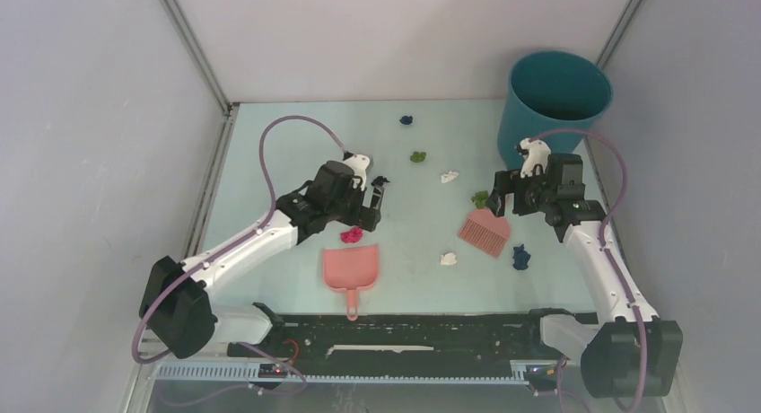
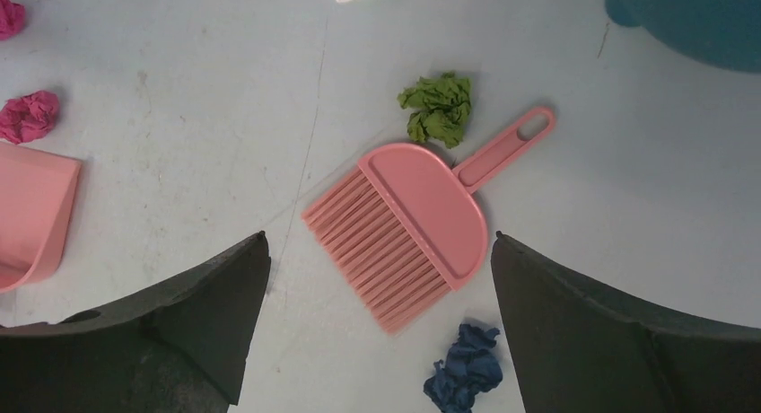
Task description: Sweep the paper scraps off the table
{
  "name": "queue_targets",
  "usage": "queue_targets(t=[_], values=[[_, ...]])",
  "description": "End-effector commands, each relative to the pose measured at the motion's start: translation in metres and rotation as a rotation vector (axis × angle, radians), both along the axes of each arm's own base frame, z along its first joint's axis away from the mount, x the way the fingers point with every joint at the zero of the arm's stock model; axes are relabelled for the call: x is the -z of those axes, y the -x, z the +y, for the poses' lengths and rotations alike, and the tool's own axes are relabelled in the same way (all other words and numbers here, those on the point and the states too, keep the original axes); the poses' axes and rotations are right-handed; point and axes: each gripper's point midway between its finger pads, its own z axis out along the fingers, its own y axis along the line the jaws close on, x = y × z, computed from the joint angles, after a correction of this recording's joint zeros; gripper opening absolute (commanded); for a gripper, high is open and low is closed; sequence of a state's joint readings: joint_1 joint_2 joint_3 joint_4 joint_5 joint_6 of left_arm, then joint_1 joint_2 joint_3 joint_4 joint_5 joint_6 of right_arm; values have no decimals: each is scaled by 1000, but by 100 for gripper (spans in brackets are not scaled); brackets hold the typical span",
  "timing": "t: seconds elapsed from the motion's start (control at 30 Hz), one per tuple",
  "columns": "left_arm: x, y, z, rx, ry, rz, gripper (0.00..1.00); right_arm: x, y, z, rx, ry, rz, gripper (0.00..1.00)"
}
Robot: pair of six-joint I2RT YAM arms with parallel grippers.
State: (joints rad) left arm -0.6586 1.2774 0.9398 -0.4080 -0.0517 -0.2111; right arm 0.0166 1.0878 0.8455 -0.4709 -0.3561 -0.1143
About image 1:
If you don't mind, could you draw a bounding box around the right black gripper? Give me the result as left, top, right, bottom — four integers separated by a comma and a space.
485, 163, 555, 217

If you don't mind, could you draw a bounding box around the pink plastic hand brush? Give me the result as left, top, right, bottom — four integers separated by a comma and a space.
458, 208, 512, 259

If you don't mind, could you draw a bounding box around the pink plastic dustpan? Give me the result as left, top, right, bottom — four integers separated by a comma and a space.
322, 244, 380, 321

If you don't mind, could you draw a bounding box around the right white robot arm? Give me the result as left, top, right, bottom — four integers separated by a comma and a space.
486, 154, 683, 399

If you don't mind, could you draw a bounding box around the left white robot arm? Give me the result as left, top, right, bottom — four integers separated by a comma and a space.
133, 153, 388, 359

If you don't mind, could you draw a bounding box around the small black paper scrap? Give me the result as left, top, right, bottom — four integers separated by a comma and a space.
372, 176, 390, 187

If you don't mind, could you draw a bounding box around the green paper scrap near brush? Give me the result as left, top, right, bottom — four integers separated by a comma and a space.
471, 190, 490, 209

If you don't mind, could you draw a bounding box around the magenta paper scrap small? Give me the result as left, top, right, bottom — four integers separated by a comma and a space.
339, 226, 364, 244

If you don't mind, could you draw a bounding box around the green paper scrap far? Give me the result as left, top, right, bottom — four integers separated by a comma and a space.
409, 151, 427, 163

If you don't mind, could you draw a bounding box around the white paper scrap upper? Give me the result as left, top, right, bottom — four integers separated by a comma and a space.
440, 171, 459, 184

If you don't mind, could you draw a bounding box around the white paper scrap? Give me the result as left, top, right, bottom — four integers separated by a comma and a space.
440, 171, 459, 184
440, 252, 458, 266

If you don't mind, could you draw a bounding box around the dark blue paper scrap right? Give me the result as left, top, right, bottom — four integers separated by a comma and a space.
512, 244, 531, 271

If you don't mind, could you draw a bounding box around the white paper scrap lower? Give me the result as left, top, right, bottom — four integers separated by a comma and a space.
440, 252, 458, 266

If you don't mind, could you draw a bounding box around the teal plastic bucket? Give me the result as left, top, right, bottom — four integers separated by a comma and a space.
496, 50, 613, 170

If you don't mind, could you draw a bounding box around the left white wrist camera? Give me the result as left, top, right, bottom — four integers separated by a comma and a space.
342, 152, 372, 191

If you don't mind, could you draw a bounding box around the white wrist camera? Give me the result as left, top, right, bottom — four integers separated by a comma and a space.
342, 152, 372, 191
517, 138, 551, 178

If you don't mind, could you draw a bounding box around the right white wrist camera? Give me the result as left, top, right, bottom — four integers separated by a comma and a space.
517, 138, 551, 178

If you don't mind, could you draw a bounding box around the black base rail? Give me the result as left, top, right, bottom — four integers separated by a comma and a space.
258, 310, 560, 380

